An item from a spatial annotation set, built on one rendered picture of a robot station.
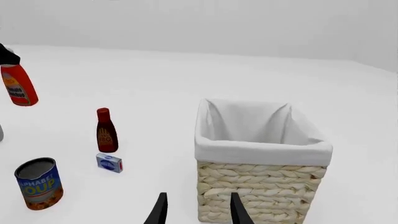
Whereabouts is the small blue-grey printed box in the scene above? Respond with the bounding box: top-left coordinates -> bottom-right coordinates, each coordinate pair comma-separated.
95,152 -> 123,174

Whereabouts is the woven basket with white liner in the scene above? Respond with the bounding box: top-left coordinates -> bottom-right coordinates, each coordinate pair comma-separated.
195,97 -> 334,224

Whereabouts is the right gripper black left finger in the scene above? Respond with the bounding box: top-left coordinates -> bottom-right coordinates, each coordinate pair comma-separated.
143,192 -> 169,224

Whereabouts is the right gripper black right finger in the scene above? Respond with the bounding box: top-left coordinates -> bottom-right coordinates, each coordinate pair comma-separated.
230,192 -> 256,224

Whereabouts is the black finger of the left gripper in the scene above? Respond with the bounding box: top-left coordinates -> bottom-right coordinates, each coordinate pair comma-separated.
0,43 -> 22,65

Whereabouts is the dark red barbecue sauce bottle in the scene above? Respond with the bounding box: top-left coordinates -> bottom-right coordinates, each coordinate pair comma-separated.
96,107 -> 119,153

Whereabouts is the blue alphabet soup tin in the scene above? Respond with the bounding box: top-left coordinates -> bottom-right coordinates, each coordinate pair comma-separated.
14,157 -> 65,211

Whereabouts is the red ketchup bottle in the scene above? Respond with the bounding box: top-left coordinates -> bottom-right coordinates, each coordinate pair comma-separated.
0,62 -> 40,107

